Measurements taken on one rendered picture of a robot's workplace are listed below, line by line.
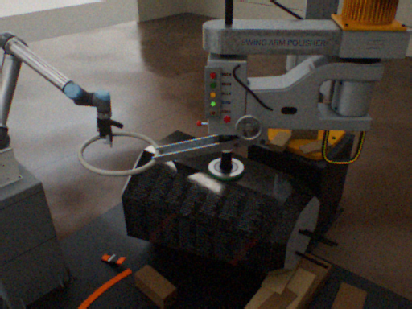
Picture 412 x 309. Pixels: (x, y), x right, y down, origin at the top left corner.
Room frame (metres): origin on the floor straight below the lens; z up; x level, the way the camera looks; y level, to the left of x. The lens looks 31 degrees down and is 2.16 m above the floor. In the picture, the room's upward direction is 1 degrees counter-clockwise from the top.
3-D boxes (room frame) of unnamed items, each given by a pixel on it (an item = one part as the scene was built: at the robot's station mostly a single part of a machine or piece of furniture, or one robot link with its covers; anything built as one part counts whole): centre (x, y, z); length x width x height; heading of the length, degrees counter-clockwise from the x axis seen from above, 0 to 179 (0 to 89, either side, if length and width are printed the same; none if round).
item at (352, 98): (1.91, -0.78, 1.37); 0.19 x 0.19 x 0.20
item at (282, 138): (2.39, -0.54, 0.81); 0.20 x 0.10 x 0.05; 149
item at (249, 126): (1.84, -0.23, 1.22); 0.15 x 0.10 x 0.15; 85
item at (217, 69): (1.86, -0.04, 1.40); 0.08 x 0.03 x 0.28; 85
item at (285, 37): (1.94, -0.47, 1.64); 0.96 x 0.25 x 0.17; 85
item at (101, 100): (2.22, 0.63, 1.21); 0.10 x 0.09 x 0.12; 83
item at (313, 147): (2.32, -0.76, 0.80); 0.20 x 0.10 x 0.05; 102
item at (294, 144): (2.56, -0.73, 0.76); 0.49 x 0.49 x 0.05; 51
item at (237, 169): (1.97, -0.12, 0.87); 0.21 x 0.21 x 0.01
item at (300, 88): (1.92, -0.51, 1.33); 0.74 x 0.23 x 0.49; 85
